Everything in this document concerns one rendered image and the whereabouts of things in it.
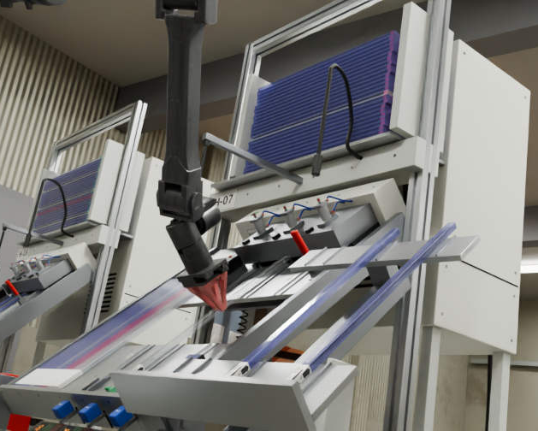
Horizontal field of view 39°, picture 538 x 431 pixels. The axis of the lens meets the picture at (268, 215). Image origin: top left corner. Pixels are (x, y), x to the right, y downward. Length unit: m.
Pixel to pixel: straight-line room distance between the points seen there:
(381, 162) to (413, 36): 0.30
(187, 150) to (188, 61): 0.17
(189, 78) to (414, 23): 0.63
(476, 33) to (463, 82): 2.43
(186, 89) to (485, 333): 0.91
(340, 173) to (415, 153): 0.23
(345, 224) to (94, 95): 4.69
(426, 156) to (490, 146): 0.32
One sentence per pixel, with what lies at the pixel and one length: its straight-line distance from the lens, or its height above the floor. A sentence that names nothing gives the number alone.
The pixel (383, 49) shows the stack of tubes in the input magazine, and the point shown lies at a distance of 1.84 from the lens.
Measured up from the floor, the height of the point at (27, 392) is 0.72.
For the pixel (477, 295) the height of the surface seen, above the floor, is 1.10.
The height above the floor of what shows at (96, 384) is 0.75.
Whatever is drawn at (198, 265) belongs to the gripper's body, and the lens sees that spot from 1.50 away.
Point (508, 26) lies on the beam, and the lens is 4.30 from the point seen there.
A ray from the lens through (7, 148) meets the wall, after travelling 5.61.
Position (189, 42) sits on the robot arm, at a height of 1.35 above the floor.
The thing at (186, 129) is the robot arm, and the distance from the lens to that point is 1.42.
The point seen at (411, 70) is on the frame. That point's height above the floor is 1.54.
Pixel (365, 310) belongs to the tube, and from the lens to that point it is 1.05.
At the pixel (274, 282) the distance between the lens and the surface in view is 1.61.
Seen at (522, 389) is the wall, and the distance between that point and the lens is 10.88.
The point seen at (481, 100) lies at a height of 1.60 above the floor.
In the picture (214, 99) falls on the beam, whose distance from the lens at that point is 5.39.
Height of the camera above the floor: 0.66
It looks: 18 degrees up
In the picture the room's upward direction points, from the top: 9 degrees clockwise
